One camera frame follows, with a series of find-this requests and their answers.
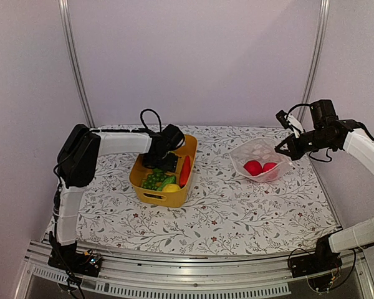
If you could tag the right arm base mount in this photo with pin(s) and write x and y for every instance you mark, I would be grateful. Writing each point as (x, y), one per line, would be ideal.
(303, 263)

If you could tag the yellow toy lemon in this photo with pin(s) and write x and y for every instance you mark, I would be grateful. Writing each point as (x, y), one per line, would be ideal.
(171, 188)

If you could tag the green toy apple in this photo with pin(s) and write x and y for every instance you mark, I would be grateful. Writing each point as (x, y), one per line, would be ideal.
(158, 171)

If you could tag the front aluminium rail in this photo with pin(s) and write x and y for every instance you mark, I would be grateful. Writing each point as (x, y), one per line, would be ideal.
(137, 274)

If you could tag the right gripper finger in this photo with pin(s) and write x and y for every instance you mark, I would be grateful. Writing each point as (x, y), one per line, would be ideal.
(284, 145)
(287, 153)

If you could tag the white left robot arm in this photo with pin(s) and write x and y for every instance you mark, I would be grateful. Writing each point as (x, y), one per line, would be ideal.
(77, 160)

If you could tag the red toy chili pepper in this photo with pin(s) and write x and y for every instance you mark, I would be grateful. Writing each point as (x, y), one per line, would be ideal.
(185, 172)

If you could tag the clear zip top bag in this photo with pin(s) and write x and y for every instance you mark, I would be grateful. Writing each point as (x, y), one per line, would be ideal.
(263, 151)

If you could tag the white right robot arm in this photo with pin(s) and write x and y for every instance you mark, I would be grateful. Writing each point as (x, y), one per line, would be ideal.
(331, 133)

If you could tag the right aluminium frame post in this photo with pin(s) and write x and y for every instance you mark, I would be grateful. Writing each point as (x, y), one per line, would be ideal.
(317, 50)

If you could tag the green toy cucumber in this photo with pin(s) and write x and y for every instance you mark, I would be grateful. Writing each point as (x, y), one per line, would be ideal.
(168, 180)

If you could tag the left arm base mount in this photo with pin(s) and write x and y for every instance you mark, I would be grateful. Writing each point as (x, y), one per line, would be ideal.
(65, 257)

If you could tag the red toy tomato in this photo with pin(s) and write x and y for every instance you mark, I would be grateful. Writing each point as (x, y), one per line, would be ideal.
(270, 168)

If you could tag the yellow plastic basket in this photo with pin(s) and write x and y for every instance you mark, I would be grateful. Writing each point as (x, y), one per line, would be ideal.
(168, 199)

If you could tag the red toy apple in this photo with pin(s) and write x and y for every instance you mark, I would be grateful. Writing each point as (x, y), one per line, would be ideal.
(253, 167)

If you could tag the floral tablecloth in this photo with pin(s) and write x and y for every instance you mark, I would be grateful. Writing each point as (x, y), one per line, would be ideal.
(224, 213)

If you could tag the green toy grape bunch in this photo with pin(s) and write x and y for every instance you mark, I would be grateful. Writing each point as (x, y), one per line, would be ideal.
(153, 181)

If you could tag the aluminium frame post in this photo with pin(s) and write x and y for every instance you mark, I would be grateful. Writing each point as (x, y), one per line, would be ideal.
(74, 62)
(317, 50)

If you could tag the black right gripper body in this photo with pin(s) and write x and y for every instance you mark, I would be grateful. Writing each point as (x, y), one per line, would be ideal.
(303, 149)

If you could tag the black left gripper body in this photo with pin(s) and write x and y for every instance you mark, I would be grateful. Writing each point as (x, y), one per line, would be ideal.
(161, 162)

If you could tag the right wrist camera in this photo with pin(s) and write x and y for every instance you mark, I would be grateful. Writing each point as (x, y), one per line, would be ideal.
(289, 121)

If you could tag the left aluminium frame post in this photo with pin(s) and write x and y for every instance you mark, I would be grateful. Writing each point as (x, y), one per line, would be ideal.
(74, 62)

